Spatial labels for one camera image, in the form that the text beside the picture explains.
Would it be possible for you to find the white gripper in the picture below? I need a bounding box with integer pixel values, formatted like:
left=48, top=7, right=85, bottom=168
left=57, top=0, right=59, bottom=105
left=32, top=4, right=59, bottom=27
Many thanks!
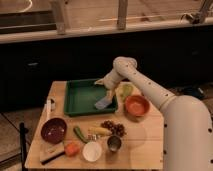
left=94, top=78, right=117, bottom=99

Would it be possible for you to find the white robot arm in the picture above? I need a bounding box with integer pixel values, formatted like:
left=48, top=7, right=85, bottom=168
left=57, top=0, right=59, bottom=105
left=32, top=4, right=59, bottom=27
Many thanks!
left=96, top=57, right=213, bottom=171

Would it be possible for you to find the green plastic tray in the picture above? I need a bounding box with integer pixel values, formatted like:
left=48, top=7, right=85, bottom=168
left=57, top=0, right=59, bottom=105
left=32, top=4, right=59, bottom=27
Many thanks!
left=64, top=79, right=118, bottom=117

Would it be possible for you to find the yellow green cloth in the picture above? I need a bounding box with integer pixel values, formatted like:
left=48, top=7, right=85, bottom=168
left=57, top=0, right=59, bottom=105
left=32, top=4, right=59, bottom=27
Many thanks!
left=116, top=83, right=137, bottom=102

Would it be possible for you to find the orange bowl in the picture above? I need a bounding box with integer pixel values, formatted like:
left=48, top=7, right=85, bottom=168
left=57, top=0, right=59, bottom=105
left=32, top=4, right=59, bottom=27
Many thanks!
left=125, top=95, right=150, bottom=117

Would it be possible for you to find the yellow corn cob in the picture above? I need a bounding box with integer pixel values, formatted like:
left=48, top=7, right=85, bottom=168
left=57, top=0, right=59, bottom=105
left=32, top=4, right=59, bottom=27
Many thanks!
left=88, top=127, right=112, bottom=136

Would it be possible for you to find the green cucumber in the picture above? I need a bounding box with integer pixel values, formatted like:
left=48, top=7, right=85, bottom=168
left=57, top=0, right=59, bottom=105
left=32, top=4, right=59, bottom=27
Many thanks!
left=73, top=126, right=88, bottom=143

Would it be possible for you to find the small metal cup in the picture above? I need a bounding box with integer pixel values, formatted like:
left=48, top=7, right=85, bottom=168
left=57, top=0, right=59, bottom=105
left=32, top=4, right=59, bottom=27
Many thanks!
left=107, top=135, right=122, bottom=152

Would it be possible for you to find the white object on table edge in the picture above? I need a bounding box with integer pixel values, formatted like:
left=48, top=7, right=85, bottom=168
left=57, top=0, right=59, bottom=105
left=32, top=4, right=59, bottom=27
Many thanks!
left=46, top=99, right=55, bottom=120

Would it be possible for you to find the white round cup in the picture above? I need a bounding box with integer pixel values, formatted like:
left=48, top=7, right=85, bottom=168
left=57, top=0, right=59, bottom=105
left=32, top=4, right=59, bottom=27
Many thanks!
left=82, top=141, right=102, bottom=162

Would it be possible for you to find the dark red bowl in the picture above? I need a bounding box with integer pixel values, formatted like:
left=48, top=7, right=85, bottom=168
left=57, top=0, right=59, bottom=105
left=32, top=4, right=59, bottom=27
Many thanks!
left=41, top=118, right=67, bottom=144

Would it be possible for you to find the orange carrot piece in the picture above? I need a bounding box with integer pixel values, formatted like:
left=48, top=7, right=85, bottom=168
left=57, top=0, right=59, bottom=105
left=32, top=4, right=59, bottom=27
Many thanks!
left=65, top=142, right=80, bottom=157

